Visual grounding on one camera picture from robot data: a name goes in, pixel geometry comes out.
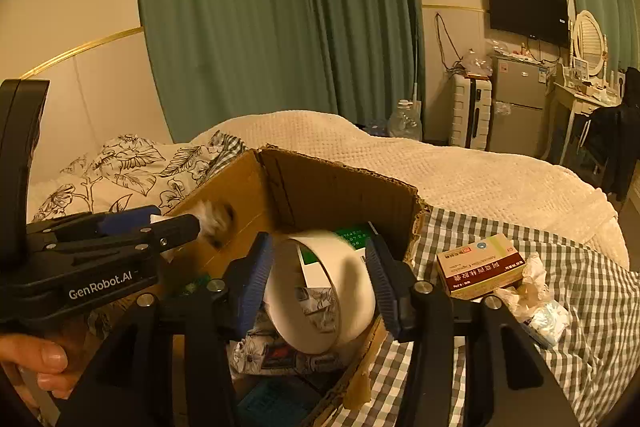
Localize clear plastic bag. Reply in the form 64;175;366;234
459;46;494;80
520;297;572;349

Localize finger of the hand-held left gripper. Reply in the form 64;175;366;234
27;205;163;244
49;213;201;259

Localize green snack packet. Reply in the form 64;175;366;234
180;274;214;298

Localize dark green curtain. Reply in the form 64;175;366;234
135;0;427;144

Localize black wall television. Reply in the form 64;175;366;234
485;0;571;48

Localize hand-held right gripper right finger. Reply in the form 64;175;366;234
366;236;577;427

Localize teal packet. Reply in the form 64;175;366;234
237;376;322;427

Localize white tissue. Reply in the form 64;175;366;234
194;200;236;251
492;251;552;324

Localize white dressing table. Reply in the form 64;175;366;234
542;78;627;168

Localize white tape roll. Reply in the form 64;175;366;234
262;229;377;351

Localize person's left hand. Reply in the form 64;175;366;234
0;333;74;401

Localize floral printed pouch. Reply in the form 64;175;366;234
229;286;352;376

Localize tan medicine box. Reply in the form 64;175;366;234
434;234;524;301

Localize clear water jug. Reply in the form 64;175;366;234
387;99;424;143

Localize brown cardboard box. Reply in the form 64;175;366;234
159;144;432;427

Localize white suitcase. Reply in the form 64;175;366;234
447;74;494;153

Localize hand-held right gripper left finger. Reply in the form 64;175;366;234
56;232;274;427

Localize white fluffy blanket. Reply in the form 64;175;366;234
189;109;632;269

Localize green and white box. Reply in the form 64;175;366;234
298;222;377;291

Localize white oval mirror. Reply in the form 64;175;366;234
569;10;609;78

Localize floral pillow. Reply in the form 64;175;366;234
27;131;232;229

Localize grey checked blanket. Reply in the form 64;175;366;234
209;131;640;427

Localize silver fridge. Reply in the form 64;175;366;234
487;54;551;156

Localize wall cable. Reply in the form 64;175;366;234
434;11;464;74

